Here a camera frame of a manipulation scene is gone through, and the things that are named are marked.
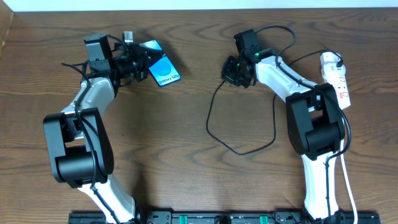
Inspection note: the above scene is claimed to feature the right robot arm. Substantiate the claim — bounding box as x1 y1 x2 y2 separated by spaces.
221 29 351 223

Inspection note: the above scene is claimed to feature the white power strip cord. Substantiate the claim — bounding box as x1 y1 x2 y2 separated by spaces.
339 139 359 224

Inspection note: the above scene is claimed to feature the white USB charger plug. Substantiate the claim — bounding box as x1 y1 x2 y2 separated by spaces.
320 51 343 68

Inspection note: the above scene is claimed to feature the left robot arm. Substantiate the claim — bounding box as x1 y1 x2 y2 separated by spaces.
43 31 165 223

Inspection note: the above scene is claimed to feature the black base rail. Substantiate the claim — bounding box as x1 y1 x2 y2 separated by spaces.
67 210 381 224

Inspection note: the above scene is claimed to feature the blue Galaxy smartphone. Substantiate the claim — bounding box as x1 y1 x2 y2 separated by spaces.
139 40 181 87

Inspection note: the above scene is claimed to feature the brown cardboard panel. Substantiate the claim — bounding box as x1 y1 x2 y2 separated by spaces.
0 0 14 54

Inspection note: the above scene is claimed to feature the black USB charging cable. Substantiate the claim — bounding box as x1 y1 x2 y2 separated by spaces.
206 49 344 157

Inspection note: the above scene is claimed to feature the white power strip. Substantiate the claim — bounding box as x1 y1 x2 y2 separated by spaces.
322 66 351 110

